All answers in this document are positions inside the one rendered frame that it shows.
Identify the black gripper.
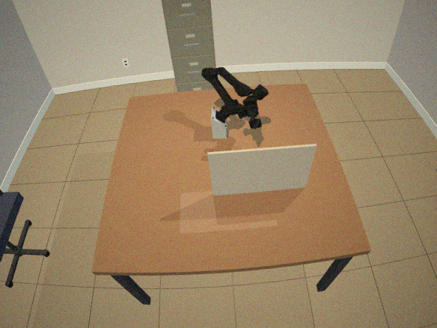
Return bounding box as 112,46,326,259
243,97,262,129

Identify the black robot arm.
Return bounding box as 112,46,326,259
202,67,269,123

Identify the grey wall panel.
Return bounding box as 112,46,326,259
207,144,317,196

